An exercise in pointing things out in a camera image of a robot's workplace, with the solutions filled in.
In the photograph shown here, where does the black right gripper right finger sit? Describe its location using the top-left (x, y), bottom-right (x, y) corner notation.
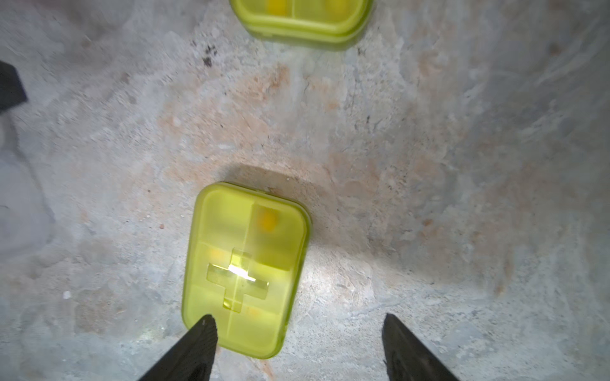
top-left (382, 314), bottom-right (458, 381)

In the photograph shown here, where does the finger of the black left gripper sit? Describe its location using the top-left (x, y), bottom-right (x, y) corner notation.
top-left (0, 61), bottom-right (28, 112)

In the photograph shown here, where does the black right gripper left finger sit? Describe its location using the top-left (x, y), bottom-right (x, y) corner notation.
top-left (139, 314), bottom-right (219, 381)

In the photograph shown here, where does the green pillbox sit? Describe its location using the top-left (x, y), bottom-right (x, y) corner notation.
top-left (181, 182), bottom-right (311, 360)
top-left (230, 0), bottom-right (374, 50)

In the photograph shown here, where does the clear pillbox white tray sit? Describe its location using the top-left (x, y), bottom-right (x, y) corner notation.
top-left (1, 112), bottom-right (54, 260)

